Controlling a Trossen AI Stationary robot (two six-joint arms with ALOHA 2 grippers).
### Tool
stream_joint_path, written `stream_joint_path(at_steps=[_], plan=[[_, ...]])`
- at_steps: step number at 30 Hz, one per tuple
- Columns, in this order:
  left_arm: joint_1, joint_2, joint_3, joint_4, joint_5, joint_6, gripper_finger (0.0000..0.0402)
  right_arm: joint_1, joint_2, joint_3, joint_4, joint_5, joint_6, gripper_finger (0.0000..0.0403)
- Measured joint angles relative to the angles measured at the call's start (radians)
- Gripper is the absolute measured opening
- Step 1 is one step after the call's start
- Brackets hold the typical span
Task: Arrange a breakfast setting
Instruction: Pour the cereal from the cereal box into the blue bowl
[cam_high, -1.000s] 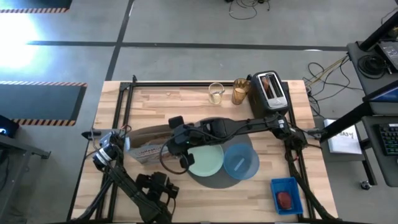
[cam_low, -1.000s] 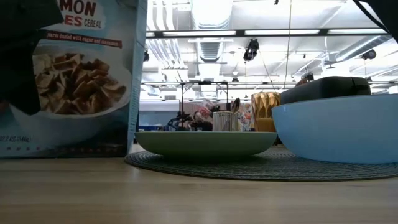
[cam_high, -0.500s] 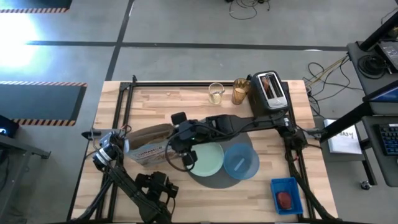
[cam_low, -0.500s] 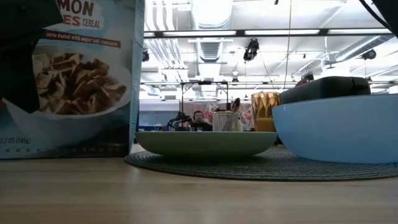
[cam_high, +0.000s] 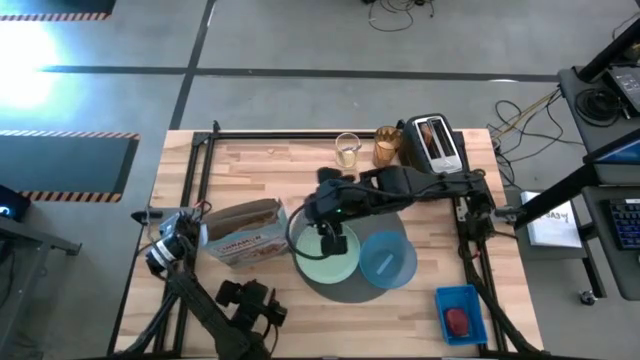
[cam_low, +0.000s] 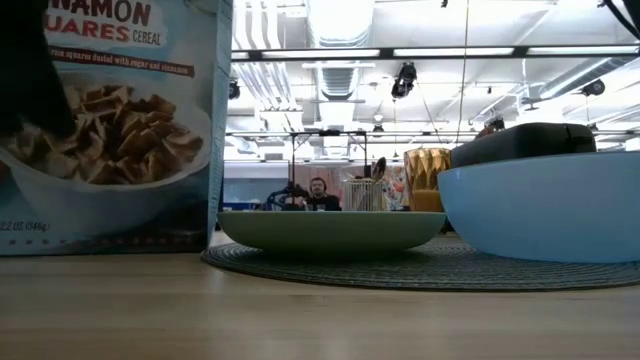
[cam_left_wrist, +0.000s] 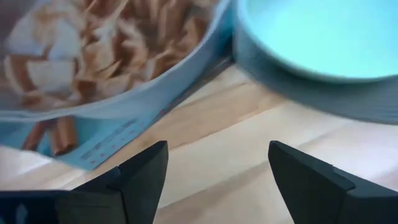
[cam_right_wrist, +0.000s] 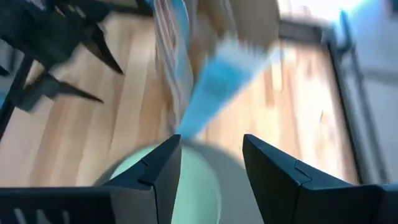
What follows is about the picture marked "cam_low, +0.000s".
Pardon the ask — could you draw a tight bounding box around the clear ribbed glass jar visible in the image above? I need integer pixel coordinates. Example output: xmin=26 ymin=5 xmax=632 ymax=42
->
xmin=340 ymin=178 xmax=389 ymax=213

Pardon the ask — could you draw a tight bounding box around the grey round woven placemat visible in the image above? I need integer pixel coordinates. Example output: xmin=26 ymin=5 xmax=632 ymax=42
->
xmin=200 ymin=233 xmax=640 ymax=293

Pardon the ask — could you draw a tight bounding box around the dark background machine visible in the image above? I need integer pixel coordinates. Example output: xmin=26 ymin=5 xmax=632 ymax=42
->
xmin=263 ymin=183 xmax=310 ymax=212

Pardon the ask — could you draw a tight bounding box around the black overhead frame bar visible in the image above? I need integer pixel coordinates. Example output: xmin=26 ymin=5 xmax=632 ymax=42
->
xmin=231 ymin=45 xmax=640 ymax=63

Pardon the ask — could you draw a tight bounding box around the amber faceted tumbler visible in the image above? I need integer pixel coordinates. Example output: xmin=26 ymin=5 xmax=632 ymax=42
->
xmin=403 ymin=146 xmax=453 ymax=213

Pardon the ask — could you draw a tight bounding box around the black toaster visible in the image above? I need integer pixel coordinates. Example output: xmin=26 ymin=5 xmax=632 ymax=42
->
xmin=449 ymin=122 xmax=599 ymax=169

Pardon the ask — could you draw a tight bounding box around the pale green plate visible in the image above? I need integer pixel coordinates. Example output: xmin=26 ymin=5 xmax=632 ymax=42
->
xmin=216 ymin=210 xmax=448 ymax=253

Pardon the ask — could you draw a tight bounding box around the blue bowl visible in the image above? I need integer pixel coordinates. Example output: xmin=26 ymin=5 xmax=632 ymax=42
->
xmin=436 ymin=150 xmax=640 ymax=265

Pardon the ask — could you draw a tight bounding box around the person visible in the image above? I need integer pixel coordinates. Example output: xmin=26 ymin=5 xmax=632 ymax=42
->
xmin=303 ymin=176 xmax=344 ymax=213

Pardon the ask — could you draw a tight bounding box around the blue cinnamon squares cereal box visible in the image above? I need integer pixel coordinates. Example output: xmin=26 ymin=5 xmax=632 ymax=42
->
xmin=0 ymin=0 xmax=235 ymax=258

